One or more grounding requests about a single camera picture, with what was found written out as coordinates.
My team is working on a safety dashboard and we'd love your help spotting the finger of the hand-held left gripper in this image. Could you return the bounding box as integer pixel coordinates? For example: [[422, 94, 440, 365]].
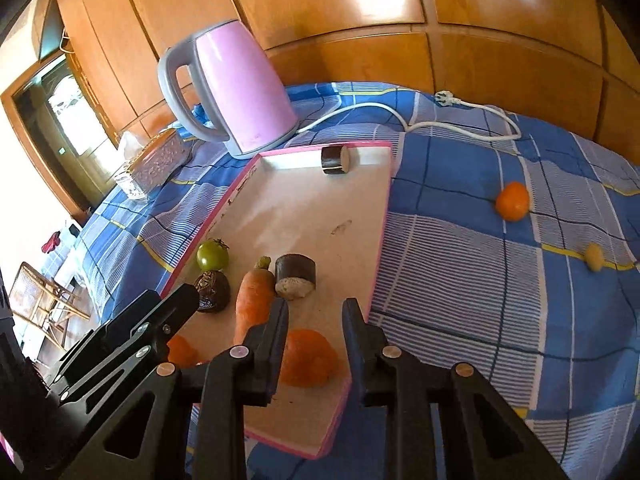
[[49, 284, 201, 407], [54, 289, 164, 377]]

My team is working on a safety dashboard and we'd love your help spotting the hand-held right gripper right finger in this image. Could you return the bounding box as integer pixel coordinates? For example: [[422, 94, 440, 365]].
[[341, 298, 571, 480]]

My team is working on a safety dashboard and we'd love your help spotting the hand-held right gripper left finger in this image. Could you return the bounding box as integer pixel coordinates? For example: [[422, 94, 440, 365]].
[[50, 299, 291, 480]]

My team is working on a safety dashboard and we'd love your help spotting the large orange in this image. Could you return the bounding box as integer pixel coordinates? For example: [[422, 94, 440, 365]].
[[279, 329, 340, 388]]

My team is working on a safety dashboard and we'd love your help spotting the dark brown round mushroom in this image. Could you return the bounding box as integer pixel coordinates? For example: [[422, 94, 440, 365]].
[[194, 270, 232, 314]]

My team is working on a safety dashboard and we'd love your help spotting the orange carrot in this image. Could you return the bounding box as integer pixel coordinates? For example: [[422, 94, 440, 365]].
[[233, 256, 277, 346]]

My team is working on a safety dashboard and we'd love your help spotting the green tomato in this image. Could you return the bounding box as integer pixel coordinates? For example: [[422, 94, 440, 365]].
[[196, 239, 231, 272]]

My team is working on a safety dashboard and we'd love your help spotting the long eggplant piece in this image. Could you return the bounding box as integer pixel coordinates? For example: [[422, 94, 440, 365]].
[[274, 254, 317, 301]]

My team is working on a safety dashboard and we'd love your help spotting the white tray with pink rim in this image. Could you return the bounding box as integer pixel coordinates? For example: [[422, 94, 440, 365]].
[[159, 140, 395, 461]]

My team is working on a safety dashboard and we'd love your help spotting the short eggplant piece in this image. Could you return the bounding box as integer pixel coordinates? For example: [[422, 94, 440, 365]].
[[320, 145, 352, 176]]

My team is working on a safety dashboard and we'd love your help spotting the small orange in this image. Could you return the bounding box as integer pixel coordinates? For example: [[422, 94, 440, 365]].
[[166, 335, 203, 367], [495, 181, 531, 223]]

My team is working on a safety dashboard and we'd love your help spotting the wicker chair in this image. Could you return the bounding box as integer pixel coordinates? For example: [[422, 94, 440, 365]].
[[9, 261, 91, 351]]

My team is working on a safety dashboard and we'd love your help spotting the clear glass dish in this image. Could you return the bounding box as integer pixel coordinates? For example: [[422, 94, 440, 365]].
[[112, 167, 151, 202]]

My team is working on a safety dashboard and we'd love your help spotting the blue checked blanket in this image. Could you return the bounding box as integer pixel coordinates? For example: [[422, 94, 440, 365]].
[[75, 80, 640, 480]]

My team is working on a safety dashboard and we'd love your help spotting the silver patterned tissue box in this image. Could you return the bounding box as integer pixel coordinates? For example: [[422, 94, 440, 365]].
[[120, 128, 191, 192]]

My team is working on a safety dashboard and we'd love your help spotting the pink electric kettle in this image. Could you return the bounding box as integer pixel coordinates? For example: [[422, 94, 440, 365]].
[[157, 19, 300, 161]]

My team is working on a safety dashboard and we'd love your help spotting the wooden wardrobe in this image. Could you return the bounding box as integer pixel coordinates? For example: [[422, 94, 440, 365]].
[[35, 0, 640, 171]]

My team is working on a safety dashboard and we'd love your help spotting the wooden door frame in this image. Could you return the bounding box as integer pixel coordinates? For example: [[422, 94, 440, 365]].
[[0, 52, 121, 216]]

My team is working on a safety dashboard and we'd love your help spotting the white power cable with plug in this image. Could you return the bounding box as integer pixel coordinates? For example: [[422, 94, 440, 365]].
[[295, 91, 522, 143]]

